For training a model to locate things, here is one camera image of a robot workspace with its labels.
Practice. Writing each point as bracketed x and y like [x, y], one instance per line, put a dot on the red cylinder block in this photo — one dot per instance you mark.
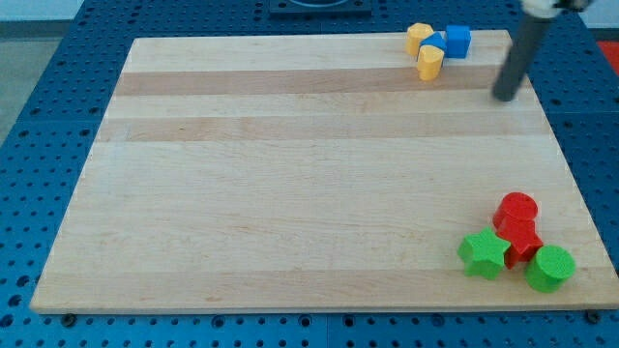
[517, 205]

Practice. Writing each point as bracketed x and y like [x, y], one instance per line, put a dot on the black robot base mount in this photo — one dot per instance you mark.
[319, 7]

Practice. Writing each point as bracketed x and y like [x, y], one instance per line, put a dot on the red pentagon block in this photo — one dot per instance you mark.
[523, 238]

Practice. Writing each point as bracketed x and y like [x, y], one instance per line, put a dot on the green star block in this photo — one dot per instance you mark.
[483, 253]

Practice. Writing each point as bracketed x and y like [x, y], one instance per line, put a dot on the blue triangle block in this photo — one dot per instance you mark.
[436, 40]

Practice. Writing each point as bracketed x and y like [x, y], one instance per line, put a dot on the green cylinder block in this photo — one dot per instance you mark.
[549, 269]

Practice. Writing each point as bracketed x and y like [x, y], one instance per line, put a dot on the yellow hexagon block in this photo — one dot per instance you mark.
[415, 34]

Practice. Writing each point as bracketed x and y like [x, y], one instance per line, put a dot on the yellow heart block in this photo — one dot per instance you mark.
[430, 60]

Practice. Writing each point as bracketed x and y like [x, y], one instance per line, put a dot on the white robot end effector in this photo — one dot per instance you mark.
[548, 9]

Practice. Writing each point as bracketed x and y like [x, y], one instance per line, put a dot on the blue cube block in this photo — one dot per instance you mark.
[458, 39]

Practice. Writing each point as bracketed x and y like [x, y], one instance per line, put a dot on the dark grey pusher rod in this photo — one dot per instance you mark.
[526, 43]

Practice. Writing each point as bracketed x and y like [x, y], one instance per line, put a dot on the light wooden board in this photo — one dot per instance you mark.
[311, 173]

